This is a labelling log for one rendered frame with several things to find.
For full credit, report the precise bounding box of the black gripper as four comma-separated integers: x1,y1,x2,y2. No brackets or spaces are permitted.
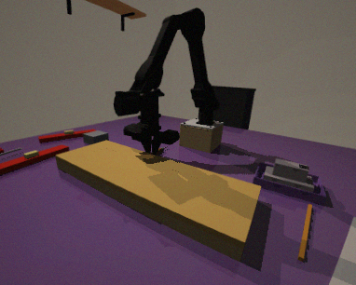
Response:
123,112,180,155

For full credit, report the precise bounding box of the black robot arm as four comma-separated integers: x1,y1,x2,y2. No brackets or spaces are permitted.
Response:
114,8,220,142

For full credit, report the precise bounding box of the orange thin bar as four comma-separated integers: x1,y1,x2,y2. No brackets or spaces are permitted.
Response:
298,204,312,262

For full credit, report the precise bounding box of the tan wooden floor panel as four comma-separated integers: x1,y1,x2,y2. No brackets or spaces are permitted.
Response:
55,140,261,262

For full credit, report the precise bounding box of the purple shallow tray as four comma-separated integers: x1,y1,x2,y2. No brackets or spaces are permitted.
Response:
253,163,327,206

